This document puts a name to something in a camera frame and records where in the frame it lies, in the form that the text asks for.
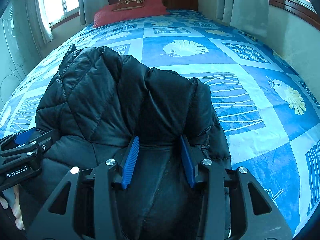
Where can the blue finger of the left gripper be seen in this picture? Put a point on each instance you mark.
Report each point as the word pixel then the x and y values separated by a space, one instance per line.
pixel 23 137

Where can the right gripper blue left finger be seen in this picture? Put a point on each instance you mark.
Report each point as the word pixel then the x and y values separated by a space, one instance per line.
pixel 128 162

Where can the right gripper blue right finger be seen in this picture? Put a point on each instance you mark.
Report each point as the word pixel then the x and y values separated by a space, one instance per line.
pixel 189 161

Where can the black puffer jacket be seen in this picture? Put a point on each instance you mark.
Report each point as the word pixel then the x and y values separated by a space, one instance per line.
pixel 98 100

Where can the person's left hand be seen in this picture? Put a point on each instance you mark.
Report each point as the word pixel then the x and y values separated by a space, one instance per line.
pixel 16 209

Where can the white wardrobe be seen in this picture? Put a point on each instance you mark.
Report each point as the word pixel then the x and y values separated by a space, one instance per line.
pixel 19 53

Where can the blue patterned bed sheet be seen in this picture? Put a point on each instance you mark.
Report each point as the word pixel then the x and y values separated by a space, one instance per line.
pixel 268 114

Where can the left window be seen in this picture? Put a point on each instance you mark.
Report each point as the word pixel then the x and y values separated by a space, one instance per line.
pixel 60 0

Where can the red pillow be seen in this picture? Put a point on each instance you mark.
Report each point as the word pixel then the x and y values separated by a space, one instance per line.
pixel 107 15

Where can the small patterned brown cushion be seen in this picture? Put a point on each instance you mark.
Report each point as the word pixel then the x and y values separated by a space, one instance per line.
pixel 128 5

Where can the right grey curtain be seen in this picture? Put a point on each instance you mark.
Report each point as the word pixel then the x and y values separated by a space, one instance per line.
pixel 250 16

